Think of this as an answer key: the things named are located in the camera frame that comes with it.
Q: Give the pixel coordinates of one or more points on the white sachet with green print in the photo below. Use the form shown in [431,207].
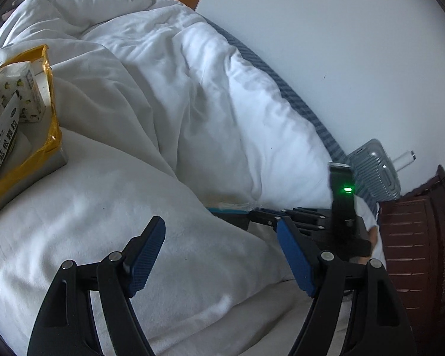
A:
[2,144]

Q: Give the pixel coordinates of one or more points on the dark red wooden cabinet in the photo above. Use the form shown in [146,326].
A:
[415,237]

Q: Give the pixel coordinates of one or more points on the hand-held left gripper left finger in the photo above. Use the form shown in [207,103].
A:
[148,256]

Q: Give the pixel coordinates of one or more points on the blue striped bed sheet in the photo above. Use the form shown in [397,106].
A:
[304,107]

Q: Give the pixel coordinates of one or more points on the grey ribbed suitcase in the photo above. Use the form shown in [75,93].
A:
[374,170]

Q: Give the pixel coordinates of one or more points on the person's right hand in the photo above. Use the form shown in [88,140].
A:
[374,239]

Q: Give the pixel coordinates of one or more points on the yellow plastic bag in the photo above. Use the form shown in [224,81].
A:
[53,133]

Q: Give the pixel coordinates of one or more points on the white quilt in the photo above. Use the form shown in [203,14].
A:
[170,81]

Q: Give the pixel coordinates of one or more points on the white tube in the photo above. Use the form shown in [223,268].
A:
[404,159]

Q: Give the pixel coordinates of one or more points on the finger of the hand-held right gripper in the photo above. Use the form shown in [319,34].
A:
[263,217]

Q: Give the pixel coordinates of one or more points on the white pillow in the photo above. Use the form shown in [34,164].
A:
[96,211]

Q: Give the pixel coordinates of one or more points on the lemon print tissue pack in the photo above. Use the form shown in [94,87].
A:
[26,92]

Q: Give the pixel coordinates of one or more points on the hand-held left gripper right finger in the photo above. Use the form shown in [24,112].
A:
[293,252]

